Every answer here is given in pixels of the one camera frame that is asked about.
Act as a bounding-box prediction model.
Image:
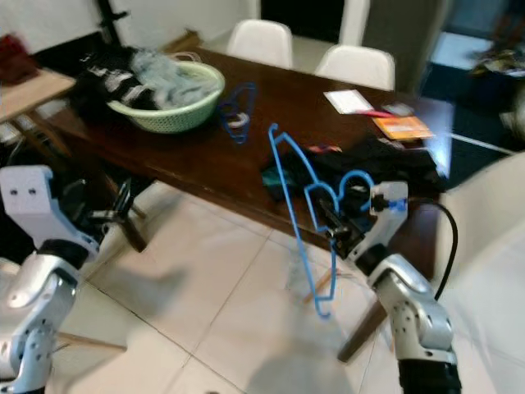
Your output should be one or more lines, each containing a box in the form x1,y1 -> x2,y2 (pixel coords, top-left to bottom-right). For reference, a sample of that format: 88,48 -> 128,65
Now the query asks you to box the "grey green garment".
131,48 -> 218,108

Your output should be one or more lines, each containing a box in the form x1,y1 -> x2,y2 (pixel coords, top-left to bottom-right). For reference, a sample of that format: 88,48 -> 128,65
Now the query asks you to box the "blue wire hanger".
267,123 -> 378,319
220,82 -> 259,145

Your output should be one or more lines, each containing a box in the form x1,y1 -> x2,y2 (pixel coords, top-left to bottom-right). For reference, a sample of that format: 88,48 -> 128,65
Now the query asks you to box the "light wooden side table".
0,67 -> 79,124

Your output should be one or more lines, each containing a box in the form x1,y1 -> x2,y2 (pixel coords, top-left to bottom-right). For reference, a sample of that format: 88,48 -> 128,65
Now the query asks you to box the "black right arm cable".
400,195 -> 459,301

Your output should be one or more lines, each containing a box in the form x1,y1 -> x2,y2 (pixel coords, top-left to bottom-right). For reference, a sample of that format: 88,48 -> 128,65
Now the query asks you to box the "green plastic basket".
107,62 -> 226,135

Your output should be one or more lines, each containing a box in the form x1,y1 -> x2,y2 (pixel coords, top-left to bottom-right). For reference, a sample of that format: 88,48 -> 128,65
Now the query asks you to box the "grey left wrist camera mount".
0,164 -> 99,263

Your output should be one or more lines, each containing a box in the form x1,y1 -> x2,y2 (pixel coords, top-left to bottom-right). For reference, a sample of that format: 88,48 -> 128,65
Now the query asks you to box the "teal cloth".
261,160 -> 288,198

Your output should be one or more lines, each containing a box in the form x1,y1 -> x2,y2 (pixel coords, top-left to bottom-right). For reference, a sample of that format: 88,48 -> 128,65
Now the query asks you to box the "dark wooden table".
41,48 -> 456,362

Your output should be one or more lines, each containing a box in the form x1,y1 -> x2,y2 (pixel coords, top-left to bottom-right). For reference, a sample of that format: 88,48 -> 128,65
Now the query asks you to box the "black stand pole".
94,0 -> 132,50

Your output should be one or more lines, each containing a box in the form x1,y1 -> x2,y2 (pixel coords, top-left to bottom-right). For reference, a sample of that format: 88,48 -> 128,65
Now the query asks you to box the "black garment white print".
70,51 -> 157,116

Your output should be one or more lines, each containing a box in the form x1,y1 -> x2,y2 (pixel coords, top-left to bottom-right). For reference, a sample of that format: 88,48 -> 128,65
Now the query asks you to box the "white paper sheet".
324,89 -> 377,116

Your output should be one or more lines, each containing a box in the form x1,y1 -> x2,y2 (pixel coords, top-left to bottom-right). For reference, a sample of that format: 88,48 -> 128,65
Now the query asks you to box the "white chair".
314,44 -> 396,91
227,18 -> 294,69

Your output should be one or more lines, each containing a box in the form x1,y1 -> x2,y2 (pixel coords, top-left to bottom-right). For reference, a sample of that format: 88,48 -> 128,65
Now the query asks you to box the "dark red bag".
0,33 -> 42,83

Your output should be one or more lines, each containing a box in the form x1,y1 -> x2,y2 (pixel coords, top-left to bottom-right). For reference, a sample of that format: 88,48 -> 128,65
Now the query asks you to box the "orange packet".
372,115 -> 436,140

